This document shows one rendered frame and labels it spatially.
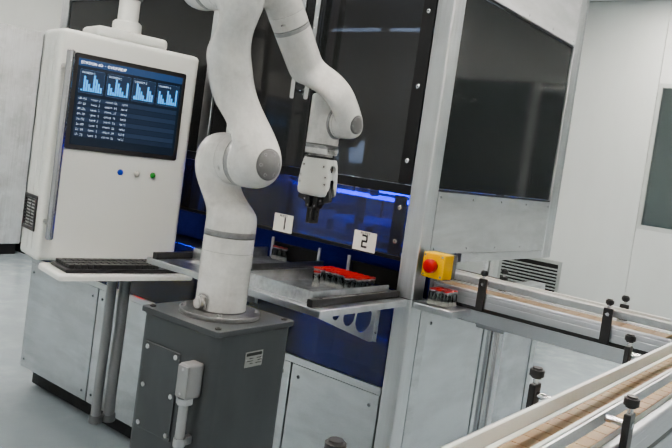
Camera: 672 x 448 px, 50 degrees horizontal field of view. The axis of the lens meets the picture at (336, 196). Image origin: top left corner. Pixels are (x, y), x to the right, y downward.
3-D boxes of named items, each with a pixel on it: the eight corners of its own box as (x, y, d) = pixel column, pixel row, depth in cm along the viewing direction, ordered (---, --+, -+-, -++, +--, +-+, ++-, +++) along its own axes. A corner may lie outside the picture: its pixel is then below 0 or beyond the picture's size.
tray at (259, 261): (266, 256, 257) (267, 246, 257) (322, 271, 241) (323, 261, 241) (192, 258, 230) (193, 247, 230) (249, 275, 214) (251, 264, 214)
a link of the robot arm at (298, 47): (336, 16, 169) (373, 129, 184) (290, 18, 180) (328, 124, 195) (312, 32, 164) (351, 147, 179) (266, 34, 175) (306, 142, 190)
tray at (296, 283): (319, 278, 227) (321, 267, 227) (387, 296, 211) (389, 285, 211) (241, 283, 200) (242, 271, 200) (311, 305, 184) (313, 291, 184)
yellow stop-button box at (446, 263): (432, 274, 213) (436, 250, 213) (454, 279, 209) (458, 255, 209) (419, 275, 207) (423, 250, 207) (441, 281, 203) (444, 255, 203)
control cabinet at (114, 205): (151, 253, 278) (177, 48, 274) (175, 263, 264) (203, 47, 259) (14, 250, 245) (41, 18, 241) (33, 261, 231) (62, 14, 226)
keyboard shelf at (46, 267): (155, 265, 265) (156, 258, 265) (193, 282, 244) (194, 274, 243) (28, 264, 235) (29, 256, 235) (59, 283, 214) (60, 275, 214)
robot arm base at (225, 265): (218, 327, 158) (229, 243, 157) (161, 306, 169) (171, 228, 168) (276, 318, 173) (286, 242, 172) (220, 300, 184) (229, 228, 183)
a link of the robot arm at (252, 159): (248, 176, 178) (293, 185, 167) (208, 188, 170) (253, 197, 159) (226, -37, 165) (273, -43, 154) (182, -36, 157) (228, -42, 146)
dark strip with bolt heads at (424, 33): (388, 253, 216) (426, -15, 212) (400, 255, 214) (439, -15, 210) (386, 253, 216) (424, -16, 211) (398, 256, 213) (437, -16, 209)
